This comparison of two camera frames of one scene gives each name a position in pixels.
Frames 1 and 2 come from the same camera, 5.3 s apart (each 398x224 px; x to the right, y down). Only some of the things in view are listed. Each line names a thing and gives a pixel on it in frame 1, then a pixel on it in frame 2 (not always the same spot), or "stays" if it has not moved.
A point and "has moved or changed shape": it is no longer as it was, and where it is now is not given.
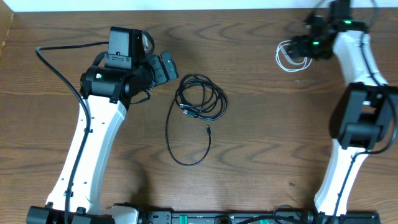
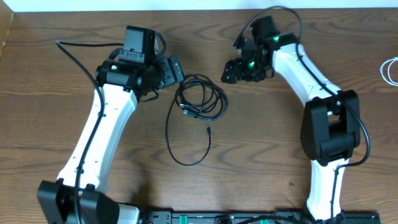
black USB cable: (198, 96) stays
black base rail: (259, 217) stays
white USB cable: (285, 63) has moved or changed shape
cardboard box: (6, 17) stays
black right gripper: (299, 50) to (231, 67)
